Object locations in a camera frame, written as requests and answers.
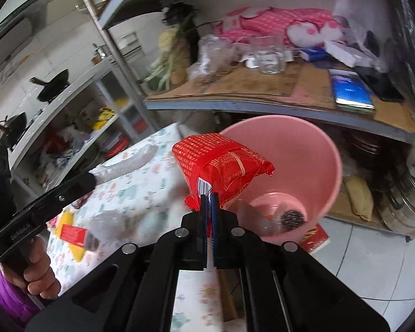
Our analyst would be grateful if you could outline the yellow foam fruit net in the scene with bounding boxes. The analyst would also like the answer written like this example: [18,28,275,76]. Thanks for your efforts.
[55,211,87,261]

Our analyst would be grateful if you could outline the red white carton box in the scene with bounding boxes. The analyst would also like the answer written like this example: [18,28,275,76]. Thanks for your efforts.
[60,225,99,251]

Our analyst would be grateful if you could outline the red plastic snack bag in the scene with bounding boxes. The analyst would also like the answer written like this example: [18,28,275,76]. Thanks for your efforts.
[172,133,275,211]

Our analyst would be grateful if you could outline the steel wool scrubber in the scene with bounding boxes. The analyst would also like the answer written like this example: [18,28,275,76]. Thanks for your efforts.
[279,210,306,232]

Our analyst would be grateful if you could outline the silver mesh scouring cloth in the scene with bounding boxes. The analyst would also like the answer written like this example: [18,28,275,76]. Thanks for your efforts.
[237,200,281,237]

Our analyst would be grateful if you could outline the clear plastic bag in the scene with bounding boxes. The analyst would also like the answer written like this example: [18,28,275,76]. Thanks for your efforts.
[88,210,136,243]

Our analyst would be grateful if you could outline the grey kitchen cabinet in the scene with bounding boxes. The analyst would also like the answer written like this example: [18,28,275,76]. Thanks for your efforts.
[9,58,158,199]

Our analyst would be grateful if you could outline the pink plastic trash bin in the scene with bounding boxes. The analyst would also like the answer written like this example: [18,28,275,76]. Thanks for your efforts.
[221,115,343,245]

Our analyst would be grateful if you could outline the left hand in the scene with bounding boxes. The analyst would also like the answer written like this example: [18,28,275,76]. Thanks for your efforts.
[0,236,61,300]

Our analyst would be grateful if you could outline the floral bear tablecloth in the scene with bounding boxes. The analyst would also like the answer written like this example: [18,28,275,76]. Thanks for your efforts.
[47,123,243,331]

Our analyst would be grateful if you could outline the yellow bag on floor shelf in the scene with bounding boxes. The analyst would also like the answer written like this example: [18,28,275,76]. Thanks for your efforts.
[344,175,374,221]

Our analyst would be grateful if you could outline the vegetables with green onions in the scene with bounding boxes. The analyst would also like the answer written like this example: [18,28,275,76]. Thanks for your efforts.
[145,2,200,92]

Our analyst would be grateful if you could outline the cardboard shelf liner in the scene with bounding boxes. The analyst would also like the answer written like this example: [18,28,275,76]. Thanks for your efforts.
[145,61,415,143]

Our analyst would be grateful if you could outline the clear bag on shelf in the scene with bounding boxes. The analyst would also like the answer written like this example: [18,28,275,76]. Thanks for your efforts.
[186,34,235,85]

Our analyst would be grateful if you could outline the glass mug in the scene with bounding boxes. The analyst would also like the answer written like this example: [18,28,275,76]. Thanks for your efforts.
[250,35,287,75]

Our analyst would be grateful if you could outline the smartphone with blue screen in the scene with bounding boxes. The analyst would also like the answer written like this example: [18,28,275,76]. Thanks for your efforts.
[328,69,375,115]

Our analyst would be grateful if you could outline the metal shelf rack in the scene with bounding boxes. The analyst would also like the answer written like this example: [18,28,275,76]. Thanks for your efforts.
[83,0,415,144]

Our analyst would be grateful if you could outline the stainless steel steamer pot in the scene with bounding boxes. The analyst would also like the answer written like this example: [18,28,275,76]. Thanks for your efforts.
[378,169,415,240]

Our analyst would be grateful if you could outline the blue white small box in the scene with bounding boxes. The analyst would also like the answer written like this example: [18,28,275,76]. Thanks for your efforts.
[299,47,330,62]

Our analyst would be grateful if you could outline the pink polka dot cloth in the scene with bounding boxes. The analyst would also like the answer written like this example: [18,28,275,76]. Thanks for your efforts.
[215,7,344,48]

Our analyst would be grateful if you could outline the black phone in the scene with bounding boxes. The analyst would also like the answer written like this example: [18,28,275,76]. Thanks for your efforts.
[354,66,405,103]

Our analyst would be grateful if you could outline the white plastic bag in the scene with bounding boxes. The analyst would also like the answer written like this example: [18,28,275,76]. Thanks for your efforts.
[334,0,391,72]

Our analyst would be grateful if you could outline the large black plastic bag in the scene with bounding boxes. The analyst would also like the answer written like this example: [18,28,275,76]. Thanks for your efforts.
[383,0,415,167]

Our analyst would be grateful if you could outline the black wok with handle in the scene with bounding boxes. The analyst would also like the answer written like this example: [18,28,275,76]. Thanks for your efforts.
[0,112,27,149]

